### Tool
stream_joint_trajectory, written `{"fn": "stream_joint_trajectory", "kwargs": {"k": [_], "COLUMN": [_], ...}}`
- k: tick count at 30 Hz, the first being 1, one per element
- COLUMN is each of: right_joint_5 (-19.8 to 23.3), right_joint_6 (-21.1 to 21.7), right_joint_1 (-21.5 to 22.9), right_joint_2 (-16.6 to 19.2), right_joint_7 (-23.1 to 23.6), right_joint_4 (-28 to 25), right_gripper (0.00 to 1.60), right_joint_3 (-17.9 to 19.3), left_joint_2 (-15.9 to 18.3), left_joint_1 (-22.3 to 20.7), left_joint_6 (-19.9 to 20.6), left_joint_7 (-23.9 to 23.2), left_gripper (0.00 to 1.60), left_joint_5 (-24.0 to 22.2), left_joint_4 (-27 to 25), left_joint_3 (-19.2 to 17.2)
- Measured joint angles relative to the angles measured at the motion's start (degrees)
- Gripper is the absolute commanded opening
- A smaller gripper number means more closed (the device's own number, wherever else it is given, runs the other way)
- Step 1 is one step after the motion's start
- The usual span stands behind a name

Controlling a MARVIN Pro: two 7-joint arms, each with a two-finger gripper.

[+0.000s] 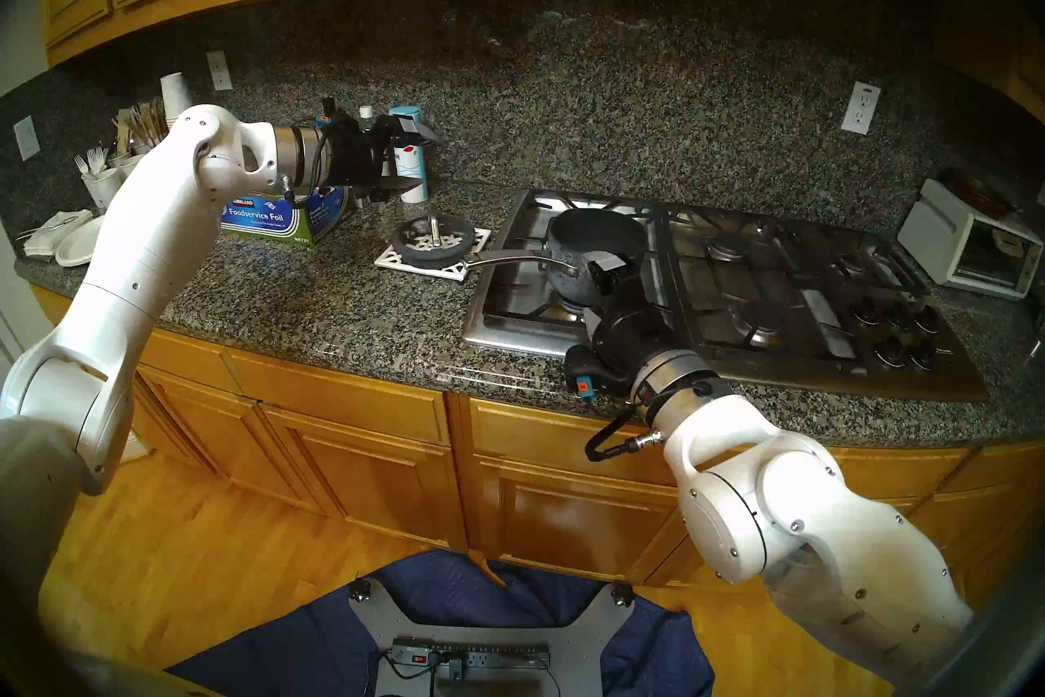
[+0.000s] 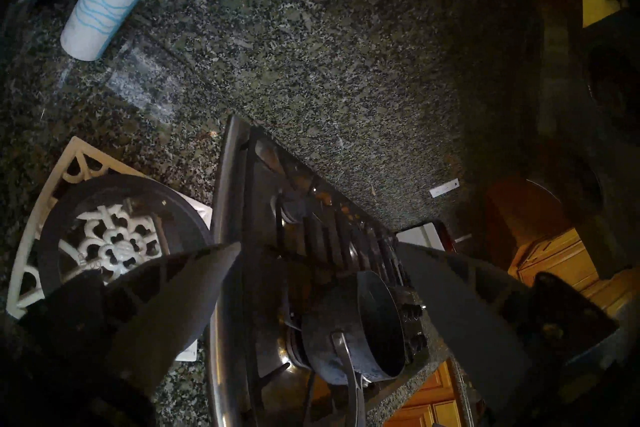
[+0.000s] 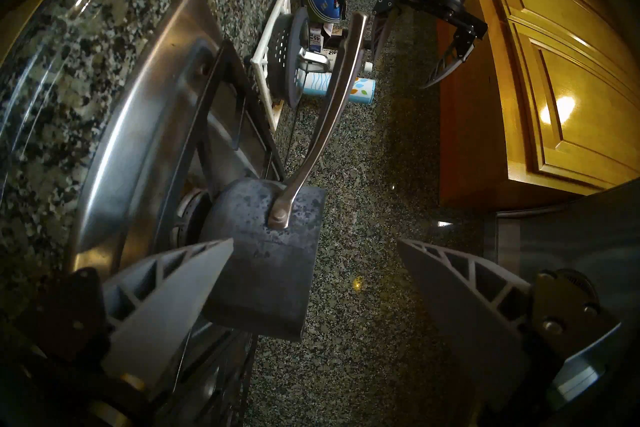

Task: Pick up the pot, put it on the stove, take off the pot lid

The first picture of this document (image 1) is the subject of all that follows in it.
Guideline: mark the bundle of wooden sticks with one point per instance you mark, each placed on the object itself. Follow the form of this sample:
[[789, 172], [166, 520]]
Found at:
[[147, 124]]

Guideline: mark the soy sauce bottle white cap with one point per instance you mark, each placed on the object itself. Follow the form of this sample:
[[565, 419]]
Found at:
[[366, 118]]

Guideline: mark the white toaster oven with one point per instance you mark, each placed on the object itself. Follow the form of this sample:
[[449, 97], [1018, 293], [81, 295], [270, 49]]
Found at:
[[955, 242]]

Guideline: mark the blue aluminium foil box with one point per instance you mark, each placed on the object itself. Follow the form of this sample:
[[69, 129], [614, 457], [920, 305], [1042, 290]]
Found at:
[[269, 218]]

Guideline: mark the white paper cup stack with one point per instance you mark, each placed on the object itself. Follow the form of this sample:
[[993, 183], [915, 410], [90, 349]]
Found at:
[[175, 95]]

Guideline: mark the white lattice trivet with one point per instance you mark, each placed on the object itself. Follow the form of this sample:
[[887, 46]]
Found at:
[[469, 250]]

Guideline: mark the grey pot lid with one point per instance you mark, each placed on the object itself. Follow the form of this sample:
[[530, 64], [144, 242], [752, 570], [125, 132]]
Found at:
[[433, 238]]

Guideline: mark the red frying pan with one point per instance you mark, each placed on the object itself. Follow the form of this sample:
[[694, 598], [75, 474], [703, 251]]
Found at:
[[976, 193]]

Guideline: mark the white napkin stack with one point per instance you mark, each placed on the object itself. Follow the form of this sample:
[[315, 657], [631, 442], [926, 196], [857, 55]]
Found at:
[[53, 230]]

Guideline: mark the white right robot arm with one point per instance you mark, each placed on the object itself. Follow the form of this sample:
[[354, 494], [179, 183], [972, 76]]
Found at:
[[800, 524]]

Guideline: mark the stainless gas cooktop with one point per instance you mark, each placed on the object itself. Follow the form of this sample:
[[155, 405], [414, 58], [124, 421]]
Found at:
[[735, 279]]

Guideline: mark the black stove knob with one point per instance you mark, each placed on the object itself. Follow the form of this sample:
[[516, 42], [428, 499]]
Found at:
[[924, 355], [867, 311], [891, 352], [928, 320], [900, 317]]

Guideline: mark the white plastic forks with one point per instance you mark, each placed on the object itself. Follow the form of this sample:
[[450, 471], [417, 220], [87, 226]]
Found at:
[[91, 160]]

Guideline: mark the grey power strip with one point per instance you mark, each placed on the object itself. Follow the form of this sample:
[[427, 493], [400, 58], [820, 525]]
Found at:
[[482, 656]]

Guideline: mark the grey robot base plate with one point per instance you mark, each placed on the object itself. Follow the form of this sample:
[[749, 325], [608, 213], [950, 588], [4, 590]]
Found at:
[[482, 626]]

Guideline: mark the wooden base cabinets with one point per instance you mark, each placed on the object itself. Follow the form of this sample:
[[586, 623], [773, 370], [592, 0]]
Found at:
[[359, 475]]

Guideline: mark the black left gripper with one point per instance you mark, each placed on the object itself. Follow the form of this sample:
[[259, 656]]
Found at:
[[359, 152]]

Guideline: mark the white salt canister blue lid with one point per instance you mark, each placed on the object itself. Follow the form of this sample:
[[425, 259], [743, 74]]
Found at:
[[411, 169]]

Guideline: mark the blue moving blanket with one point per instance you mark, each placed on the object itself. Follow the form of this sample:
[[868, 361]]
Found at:
[[498, 589]]

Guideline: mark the white paper plate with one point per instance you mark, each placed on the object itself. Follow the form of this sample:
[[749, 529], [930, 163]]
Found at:
[[77, 242]]

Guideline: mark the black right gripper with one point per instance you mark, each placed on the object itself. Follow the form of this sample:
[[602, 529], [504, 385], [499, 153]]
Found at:
[[633, 332]]

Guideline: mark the grey speckled saucepan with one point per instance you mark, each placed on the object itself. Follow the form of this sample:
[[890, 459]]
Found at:
[[588, 254]]

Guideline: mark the white wall outlet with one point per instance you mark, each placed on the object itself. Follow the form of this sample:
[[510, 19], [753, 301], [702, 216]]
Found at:
[[219, 70], [26, 138], [860, 107]]

